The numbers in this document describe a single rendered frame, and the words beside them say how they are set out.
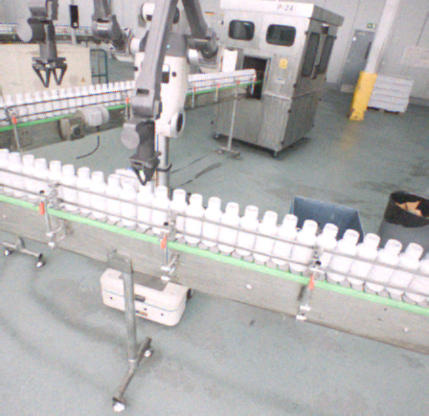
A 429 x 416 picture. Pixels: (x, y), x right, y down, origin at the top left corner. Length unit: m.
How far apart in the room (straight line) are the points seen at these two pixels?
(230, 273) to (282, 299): 0.19
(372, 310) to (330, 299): 0.12
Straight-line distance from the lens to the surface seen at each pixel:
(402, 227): 2.66
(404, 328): 1.16
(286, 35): 4.49
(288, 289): 1.04
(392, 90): 10.29
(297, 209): 1.61
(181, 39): 1.57
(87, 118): 2.36
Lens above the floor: 1.64
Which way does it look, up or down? 30 degrees down
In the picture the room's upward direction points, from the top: 7 degrees clockwise
